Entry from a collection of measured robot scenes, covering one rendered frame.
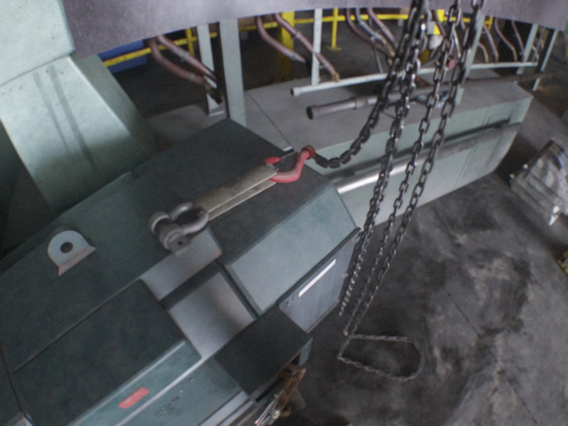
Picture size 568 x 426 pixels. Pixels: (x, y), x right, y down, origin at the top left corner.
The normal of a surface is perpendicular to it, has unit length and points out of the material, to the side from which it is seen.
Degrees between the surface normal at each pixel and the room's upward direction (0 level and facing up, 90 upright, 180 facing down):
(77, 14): 90
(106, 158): 90
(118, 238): 0
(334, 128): 0
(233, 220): 0
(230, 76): 90
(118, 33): 90
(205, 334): 45
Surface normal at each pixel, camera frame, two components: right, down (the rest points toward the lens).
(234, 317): 0.49, -0.08
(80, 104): 0.42, 0.69
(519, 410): 0.00, -0.65
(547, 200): -0.76, 0.09
